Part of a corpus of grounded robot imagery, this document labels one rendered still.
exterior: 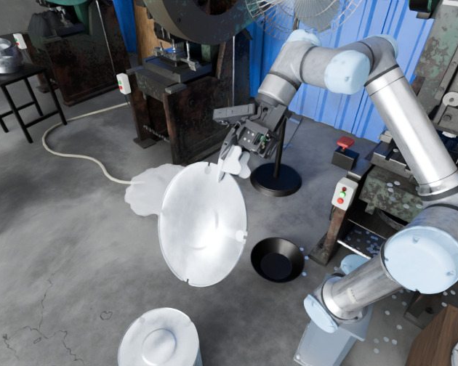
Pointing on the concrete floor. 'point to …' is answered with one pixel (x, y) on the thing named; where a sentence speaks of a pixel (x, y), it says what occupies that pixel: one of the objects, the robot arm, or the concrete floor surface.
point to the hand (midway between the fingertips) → (219, 176)
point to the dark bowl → (277, 260)
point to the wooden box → (440, 338)
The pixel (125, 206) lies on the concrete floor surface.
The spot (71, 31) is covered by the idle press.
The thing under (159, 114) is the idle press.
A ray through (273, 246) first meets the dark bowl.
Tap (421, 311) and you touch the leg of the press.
